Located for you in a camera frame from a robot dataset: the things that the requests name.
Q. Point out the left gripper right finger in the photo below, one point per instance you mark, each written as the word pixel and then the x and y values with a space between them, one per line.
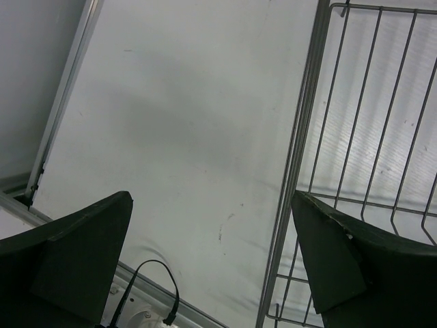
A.
pixel 361 275

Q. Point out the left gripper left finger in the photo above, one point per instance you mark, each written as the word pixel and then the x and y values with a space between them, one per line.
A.
pixel 59 274

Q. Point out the aluminium table frame rail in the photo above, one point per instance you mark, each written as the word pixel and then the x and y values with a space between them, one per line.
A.
pixel 149 291

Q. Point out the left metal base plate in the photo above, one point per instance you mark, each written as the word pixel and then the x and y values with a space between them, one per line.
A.
pixel 139 316

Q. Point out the metal wire dish rack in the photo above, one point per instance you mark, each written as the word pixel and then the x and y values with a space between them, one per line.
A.
pixel 363 138

